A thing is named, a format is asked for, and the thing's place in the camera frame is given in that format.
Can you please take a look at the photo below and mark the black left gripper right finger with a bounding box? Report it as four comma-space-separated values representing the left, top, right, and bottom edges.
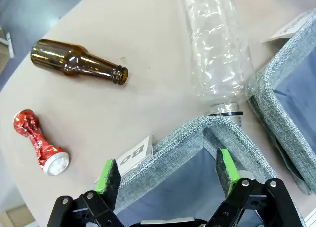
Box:
206, 148, 305, 227

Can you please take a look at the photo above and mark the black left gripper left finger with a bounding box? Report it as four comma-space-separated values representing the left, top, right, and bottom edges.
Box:
46, 158, 125, 227

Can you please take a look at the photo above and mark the crushed red soda can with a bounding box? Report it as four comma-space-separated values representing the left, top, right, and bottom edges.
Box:
13, 109, 70, 176

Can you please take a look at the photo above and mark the grey fabric basket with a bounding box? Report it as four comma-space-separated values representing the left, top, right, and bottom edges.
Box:
246, 8, 316, 196

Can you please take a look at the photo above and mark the white bottle label card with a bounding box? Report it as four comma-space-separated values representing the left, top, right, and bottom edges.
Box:
93, 135, 154, 183

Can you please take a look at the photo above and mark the grey fabric bin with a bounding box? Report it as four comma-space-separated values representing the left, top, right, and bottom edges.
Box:
110, 115, 307, 227

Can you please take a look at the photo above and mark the large clear plastic bottle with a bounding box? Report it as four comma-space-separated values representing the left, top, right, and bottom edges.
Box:
178, 0, 255, 129

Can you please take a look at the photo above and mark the brown glass beer bottle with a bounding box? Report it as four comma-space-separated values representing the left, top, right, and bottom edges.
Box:
30, 38, 129, 86

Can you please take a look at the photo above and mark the white chair base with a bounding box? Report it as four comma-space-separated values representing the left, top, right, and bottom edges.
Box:
0, 32, 15, 59

